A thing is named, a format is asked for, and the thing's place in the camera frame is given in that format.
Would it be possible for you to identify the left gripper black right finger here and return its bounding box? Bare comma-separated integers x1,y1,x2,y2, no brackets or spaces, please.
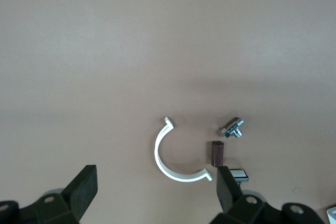
209,165,325,224

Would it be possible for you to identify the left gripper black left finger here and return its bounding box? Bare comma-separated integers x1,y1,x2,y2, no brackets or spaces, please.
0,165,98,224

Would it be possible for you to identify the black white-faced push button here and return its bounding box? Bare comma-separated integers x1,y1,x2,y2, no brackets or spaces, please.
229,168,249,183

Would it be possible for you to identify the white drawer cabinet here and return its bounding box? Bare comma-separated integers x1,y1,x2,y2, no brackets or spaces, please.
327,207,336,224

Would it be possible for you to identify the brown terminal block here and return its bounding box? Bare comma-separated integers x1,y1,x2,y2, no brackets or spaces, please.
211,140,225,167

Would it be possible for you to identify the silver metal fitting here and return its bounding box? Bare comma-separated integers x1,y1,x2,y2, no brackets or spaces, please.
220,116,245,139

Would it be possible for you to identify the brown table cover mat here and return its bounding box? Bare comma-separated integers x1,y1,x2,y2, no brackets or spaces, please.
0,0,336,224

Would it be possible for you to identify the white half-ring pipe clamp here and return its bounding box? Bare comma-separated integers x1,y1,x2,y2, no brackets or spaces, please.
153,116,213,183

